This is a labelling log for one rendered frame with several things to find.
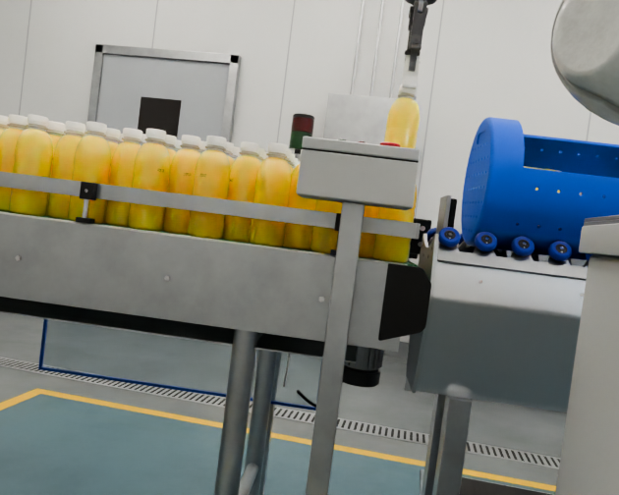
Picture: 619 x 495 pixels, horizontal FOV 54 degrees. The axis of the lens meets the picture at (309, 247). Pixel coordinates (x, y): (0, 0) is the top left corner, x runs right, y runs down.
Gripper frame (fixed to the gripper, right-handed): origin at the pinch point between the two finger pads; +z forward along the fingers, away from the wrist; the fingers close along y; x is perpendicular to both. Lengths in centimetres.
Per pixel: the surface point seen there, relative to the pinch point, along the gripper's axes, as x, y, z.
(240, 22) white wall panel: 122, 347, -121
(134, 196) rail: 51, -19, 34
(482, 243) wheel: -18.6, -9.3, 34.6
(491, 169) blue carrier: -17.8, -11.9, 19.9
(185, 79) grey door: 161, 346, -71
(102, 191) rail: 58, -19, 34
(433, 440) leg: -17, 7, 82
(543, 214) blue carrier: -29.4, -10.6, 27.5
